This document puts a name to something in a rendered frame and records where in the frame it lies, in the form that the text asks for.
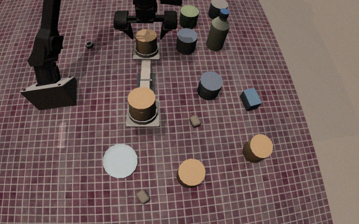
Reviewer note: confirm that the dark grey hex nut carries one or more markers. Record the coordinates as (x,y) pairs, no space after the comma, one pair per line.
(89,44)

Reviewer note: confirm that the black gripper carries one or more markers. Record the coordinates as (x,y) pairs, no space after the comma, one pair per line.
(145,14)

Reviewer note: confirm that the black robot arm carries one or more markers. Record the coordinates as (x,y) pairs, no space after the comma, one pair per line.
(48,43)

